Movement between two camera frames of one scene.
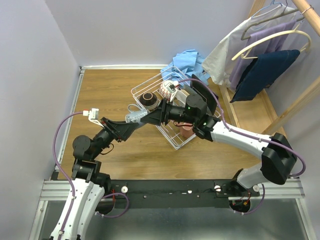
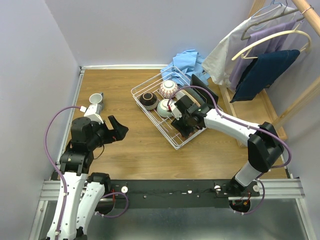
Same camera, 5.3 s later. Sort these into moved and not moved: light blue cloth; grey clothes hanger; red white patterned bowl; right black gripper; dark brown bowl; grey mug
Moved: right black gripper; grey mug
Not moved: grey clothes hanger; dark brown bowl; light blue cloth; red white patterned bowl
